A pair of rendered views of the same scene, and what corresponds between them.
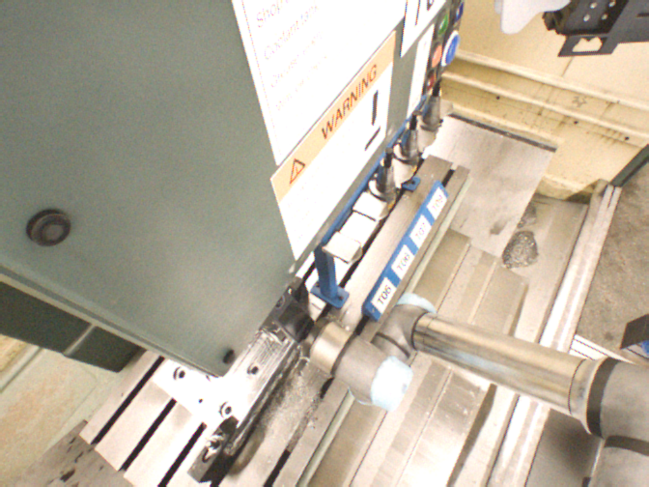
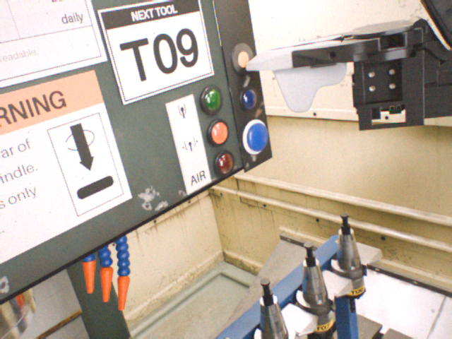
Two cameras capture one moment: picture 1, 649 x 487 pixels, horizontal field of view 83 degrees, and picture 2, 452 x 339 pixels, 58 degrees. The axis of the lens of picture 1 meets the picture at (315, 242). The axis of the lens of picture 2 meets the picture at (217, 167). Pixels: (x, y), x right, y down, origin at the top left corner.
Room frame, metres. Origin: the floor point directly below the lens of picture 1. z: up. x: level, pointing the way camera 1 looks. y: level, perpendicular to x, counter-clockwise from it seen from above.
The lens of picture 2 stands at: (-0.04, -0.21, 1.71)
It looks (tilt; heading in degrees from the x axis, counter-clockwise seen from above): 21 degrees down; 9
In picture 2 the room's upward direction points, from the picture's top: 12 degrees counter-clockwise
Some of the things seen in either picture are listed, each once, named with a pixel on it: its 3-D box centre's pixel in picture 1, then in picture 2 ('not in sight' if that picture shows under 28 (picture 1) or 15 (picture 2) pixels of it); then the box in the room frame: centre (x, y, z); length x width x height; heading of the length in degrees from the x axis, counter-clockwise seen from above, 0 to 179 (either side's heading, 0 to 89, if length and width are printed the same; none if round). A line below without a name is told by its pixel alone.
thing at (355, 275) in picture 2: (429, 121); (349, 268); (0.62, -0.31, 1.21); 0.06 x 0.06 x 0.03
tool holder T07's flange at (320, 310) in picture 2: (408, 153); (316, 301); (0.54, -0.24, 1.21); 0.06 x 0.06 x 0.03
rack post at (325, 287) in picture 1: (325, 270); not in sight; (0.37, -0.01, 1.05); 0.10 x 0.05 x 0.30; 48
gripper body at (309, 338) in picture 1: (290, 322); not in sight; (0.20, 0.07, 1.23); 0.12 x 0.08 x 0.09; 48
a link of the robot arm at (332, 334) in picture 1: (330, 344); not in sight; (0.15, 0.01, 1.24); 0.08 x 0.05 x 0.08; 138
